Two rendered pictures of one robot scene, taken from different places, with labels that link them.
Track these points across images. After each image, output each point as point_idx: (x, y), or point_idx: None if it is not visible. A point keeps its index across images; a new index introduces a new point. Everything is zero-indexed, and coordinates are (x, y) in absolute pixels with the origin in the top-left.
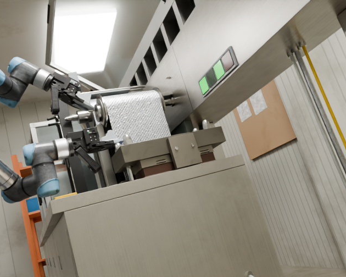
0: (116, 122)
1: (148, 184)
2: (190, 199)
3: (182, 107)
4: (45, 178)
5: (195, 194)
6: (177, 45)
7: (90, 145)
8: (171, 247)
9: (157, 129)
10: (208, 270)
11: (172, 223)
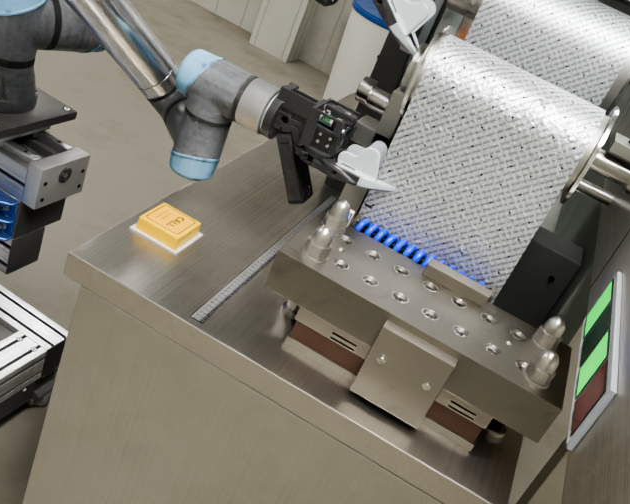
0: (410, 137)
1: (242, 373)
2: (303, 464)
3: (612, 236)
4: (185, 148)
5: (320, 466)
6: None
7: (301, 153)
8: (210, 480)
9: (493, 228)
10: None
11: (237, 458)
